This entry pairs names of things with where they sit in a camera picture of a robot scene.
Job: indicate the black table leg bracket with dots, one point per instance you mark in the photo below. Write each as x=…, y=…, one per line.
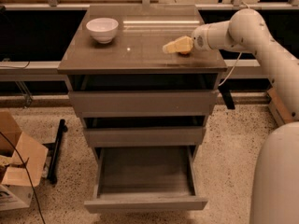
x=226, y=96

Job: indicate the black metal stand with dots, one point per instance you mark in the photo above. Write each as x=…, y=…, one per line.
x=53, y=154

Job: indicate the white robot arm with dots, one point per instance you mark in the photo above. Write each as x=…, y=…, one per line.
x=275, y=192

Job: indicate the cardboard box right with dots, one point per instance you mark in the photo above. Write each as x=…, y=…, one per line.
x=278, y=110

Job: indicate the white ceramic bowl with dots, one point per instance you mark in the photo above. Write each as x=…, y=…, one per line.
x=103, y=30

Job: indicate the top grey drawer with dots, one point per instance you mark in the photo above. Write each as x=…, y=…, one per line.
x=99, y=104

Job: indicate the bottom grey open drawer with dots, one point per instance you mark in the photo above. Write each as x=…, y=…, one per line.
x=144, y=179

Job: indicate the grey drawer cabinet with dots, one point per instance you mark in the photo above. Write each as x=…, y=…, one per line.
x=134, y=61

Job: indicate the yellow foam-covered gripper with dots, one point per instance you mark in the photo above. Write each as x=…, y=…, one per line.
x=199, y=40

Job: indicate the open cardboard box left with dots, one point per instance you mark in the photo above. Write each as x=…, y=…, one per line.
x=22, y=164

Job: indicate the middle grey drawer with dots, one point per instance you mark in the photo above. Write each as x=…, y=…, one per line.
x=145, y=137

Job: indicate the orange fruit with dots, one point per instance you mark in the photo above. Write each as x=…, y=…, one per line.
x=185, y=52

